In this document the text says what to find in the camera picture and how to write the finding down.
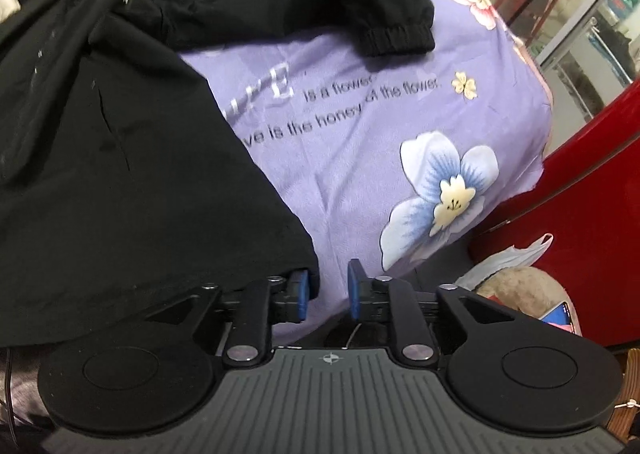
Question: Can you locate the red cabinet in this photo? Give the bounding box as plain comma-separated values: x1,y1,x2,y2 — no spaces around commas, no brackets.
470,84,639,347

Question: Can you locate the beige plush cushion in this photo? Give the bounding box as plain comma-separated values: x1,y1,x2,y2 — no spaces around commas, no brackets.
474,266,582,336

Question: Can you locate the purple floral bed sheet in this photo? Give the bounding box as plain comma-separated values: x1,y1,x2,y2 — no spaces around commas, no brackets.
186,0,552,344

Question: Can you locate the black jacket with white lettering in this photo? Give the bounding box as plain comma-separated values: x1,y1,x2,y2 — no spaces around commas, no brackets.
1,0,435,347

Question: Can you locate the white plastic bag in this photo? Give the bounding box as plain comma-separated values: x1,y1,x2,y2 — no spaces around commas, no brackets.
454,233,553,290

